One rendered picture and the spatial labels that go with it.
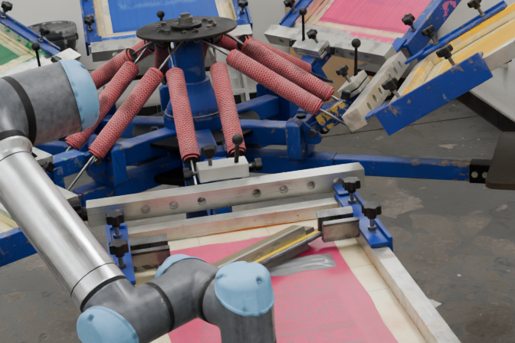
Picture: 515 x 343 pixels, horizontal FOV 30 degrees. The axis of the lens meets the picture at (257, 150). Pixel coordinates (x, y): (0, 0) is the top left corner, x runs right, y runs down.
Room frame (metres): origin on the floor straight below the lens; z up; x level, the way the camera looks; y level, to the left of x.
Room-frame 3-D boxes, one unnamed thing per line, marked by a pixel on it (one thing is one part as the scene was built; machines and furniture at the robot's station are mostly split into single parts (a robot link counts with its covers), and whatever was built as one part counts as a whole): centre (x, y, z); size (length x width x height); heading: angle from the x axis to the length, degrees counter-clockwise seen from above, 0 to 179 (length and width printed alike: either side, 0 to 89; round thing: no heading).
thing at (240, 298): (1.14, 0.03, 1.27); 0.09 x 0.08 x 0.11; 43
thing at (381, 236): (2.02, -0.23, 0.97); 0.30 x 0.05 x 0.07; 9
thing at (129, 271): (1.93, 0.32, 0.97); 0.30 x 0.05 x 0.07; 9
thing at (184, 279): (1.20, 0.11, 1.27); 0.11 x 0.11 x 0.08; 43
